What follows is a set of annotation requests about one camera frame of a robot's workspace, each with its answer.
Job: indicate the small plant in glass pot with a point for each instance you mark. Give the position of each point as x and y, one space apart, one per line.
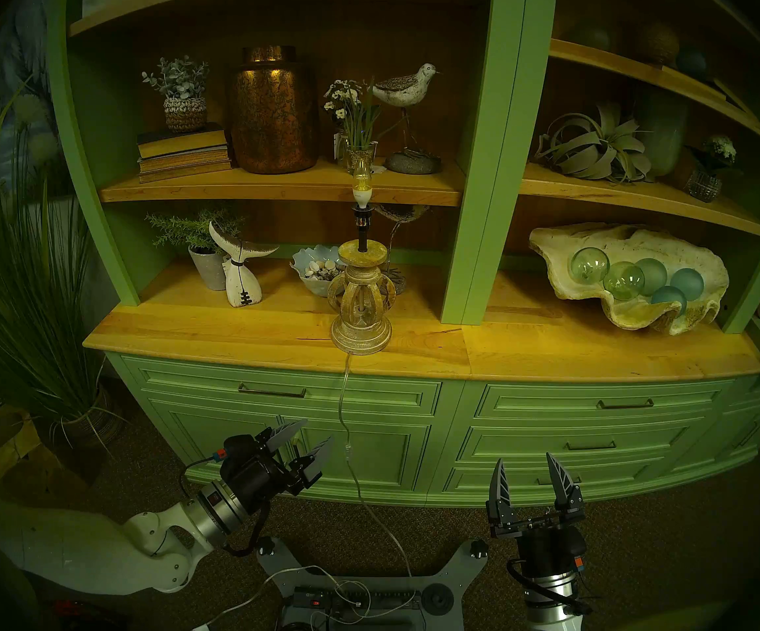
704 186

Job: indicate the green cabinet with wooden shelves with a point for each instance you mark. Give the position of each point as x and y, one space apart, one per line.
478 176

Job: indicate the tall grass plant in basket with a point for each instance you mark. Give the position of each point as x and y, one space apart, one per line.
31 294

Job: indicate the left gripper gray finger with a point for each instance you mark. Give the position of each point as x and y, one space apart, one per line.
286 437
313 462

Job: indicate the fern in gray pot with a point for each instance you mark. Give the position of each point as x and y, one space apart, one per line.
209 268

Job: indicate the woven brown decorative ball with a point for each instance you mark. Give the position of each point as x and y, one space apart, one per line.
658 43

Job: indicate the green ceramic vase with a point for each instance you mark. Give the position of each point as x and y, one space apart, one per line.
666 137

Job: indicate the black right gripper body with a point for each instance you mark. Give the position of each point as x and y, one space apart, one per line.
551 551

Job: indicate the small plant in woven pot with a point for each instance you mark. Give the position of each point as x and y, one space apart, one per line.
184 114

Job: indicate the carved wooden table lamp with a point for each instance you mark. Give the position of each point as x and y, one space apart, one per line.
361 321

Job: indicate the pale air plant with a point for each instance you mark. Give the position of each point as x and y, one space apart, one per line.
593 146

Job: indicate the giant clam shell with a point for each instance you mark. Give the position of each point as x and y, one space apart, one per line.
623 317

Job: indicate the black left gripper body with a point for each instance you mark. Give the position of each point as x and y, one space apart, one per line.
251 468

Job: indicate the gray robot base plate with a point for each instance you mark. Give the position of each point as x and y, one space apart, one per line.
445 570

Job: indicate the shorebird figurine on stone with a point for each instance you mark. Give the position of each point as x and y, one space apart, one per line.
403 91

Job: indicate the dark blue decorative ball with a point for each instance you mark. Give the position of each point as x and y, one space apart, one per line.
692 63

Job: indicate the copper metal vase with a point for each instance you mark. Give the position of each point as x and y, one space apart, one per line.
273 117

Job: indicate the stack of old books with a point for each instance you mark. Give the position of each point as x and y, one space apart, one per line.
182 153

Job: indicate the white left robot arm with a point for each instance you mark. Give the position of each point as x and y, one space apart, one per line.
90 551

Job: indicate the teal frosted glass ball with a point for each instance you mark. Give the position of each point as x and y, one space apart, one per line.
687 283
656 271
669 301

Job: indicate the white whale tail figurine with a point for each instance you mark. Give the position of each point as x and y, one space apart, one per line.
242 284

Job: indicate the right gripper gray finger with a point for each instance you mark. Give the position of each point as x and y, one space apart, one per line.
565 495
501 505

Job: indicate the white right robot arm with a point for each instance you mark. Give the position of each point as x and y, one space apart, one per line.
551 593

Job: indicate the black power strip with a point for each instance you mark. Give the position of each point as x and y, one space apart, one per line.
380 600

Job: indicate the white flowers in glass vase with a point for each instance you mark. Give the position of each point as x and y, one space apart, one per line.
357 120

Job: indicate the brown long-legged bird figurine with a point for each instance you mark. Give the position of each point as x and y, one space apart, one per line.
406 212

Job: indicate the dark green decorative ball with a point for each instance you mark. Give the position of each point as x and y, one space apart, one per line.
589 37

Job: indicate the bowl of seashells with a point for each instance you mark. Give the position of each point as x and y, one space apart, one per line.
314 268

